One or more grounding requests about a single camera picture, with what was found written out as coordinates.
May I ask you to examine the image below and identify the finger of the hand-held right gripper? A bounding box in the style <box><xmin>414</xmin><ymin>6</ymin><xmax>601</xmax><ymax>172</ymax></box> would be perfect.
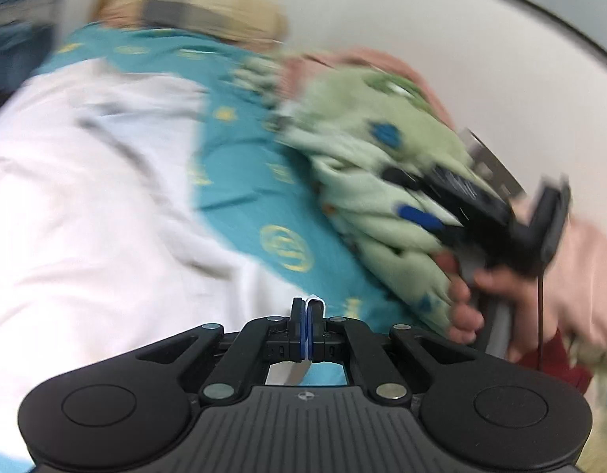
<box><xmin>381</xmin><ymin>166</ymin><xmax>428</xmax><ymax>191</ymax></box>
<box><xmin>397</xmin><ymin>204</ymin><xmax>463</xmax><ymax>238</ymax></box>

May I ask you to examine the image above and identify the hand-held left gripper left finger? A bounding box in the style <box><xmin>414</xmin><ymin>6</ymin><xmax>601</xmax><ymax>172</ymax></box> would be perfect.
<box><xmin>136</xmin><ymin>298</ymin><xmax>307</xmax><ymax>405</ymax></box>

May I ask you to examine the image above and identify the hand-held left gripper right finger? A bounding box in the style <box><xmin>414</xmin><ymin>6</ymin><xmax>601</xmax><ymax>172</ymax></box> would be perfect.
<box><xmin>307</xmin><ymin>300</ymin><xmax>476</xmax><ymax>402</ymax></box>

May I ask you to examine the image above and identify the white t-shirt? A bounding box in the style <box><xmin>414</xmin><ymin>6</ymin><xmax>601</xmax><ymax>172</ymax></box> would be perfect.
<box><xmin>0</xmin><ymin>56</ymin><xmax>329</xmax><ymax>454</ymax></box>

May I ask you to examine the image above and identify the person's right forearm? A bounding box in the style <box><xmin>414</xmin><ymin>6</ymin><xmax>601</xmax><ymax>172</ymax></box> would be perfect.
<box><xmin>545</xmin><ymin>217</ymin><xmax>607</xmax><ymax>352</ymax></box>

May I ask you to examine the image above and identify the person's right hand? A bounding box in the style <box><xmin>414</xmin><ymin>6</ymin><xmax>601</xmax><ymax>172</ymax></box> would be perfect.
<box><xmin>434</xmin><ymin>251</ymin><xmax>571</xmax><ymax>363</ymax></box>

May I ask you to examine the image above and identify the green fleece blanket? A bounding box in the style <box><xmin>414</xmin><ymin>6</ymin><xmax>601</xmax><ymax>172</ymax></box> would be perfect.
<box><xmin>234</xmin><ymin>56</ymin><xmax>607</xmax><ymax>473</ymax></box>

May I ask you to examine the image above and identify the pink fluffy blanket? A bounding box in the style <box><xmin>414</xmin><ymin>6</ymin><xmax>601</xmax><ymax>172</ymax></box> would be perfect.
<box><xmin>278</xmin><ymin>48</ymin><xmax>457</xmax><ymax>129</ymax></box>

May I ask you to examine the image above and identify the teal printed bed sheet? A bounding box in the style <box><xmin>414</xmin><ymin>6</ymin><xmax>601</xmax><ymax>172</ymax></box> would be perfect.
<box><xmin>0</xmin><ymin>24</ymin><xmax>432</xmax><ymax>473</ymax></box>

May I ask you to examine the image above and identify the person's red garment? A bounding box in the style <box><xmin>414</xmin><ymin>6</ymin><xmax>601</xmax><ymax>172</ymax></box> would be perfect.
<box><xmin>517</xmin><ymin>328</ymin><xmax>595</xmax><ymax>398</ymax></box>

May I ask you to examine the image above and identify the checked pillow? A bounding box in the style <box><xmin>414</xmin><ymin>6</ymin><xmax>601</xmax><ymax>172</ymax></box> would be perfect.
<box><xmin>93</xmin><ymin>0</ymin><xmax>289</xmax><ymax>43</ymax></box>

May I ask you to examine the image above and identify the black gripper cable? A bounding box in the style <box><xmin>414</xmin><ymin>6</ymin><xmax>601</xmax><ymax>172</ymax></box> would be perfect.
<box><xmin>535</xmin><ymin>271</ymin><xmax>549</xmax><ymax>370</ymax></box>

